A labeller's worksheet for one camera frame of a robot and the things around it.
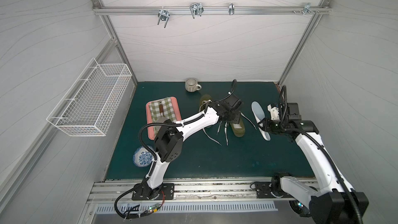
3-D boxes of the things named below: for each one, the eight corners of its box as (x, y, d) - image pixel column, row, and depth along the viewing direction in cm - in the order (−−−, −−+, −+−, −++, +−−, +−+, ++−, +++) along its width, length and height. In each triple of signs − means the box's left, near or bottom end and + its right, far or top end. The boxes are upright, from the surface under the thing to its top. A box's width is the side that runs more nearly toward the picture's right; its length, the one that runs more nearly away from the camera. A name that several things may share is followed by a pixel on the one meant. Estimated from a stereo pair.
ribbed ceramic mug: (189, 96, 116) (188, 89, 109) (183, 87, 122) (182, 80, 116) (200, 92, 118) (200, 85, 112) (194, 83, 125) (194, 76, 119)
